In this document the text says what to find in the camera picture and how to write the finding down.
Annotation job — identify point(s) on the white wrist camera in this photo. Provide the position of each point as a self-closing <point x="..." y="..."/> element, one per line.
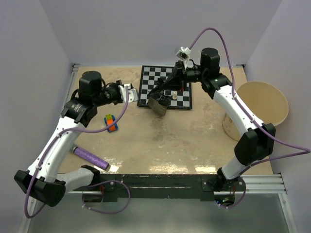
<point x="128" y="93"/>
<point x="183" y="53"/>

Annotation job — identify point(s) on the black trash bag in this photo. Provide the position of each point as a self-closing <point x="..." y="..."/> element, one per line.
<point x="157" y="100"/>

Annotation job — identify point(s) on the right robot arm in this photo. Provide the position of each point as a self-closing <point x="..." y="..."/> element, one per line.
<point x="256" y="141"/>

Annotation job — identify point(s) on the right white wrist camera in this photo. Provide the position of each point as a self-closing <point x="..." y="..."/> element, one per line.
<point x="183" y="53"/>

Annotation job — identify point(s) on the aluminium rail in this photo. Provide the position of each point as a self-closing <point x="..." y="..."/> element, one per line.
<point x="255" y="184"/>
<point x="74" y="71"/>

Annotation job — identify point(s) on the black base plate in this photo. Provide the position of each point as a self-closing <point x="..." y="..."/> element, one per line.
<point x="166" y="186"/>

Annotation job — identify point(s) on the beige round trash bin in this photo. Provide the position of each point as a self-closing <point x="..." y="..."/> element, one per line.
<point x="263" y="101"/>

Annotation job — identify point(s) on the aluminium front rail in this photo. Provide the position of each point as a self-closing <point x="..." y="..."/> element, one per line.
<point x="255" y="184"/>

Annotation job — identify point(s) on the colourful toy block car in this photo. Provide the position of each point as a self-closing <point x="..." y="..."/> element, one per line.
<point x="109" y="119"/>

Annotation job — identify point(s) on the aluminium left rail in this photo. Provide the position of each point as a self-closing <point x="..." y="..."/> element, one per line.
<point x="74" y="71"/>

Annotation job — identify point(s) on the purple glitter microphone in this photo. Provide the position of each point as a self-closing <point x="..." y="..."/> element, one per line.
<point x="90" y="157"/>

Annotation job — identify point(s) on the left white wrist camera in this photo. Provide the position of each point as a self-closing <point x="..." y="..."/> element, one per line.
<point x="128" y="93"/>

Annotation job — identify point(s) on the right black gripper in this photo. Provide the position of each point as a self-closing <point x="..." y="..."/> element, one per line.
<point x="178" y="77"/>

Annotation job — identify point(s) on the white chess piece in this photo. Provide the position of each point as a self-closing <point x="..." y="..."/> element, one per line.
<point x="175" y="95"/>

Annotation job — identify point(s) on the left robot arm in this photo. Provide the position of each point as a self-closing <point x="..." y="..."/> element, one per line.
<point x="41" y="180"/>

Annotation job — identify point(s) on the black white chessboard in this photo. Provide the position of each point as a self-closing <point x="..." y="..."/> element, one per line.
<point x="148" y="80"/>

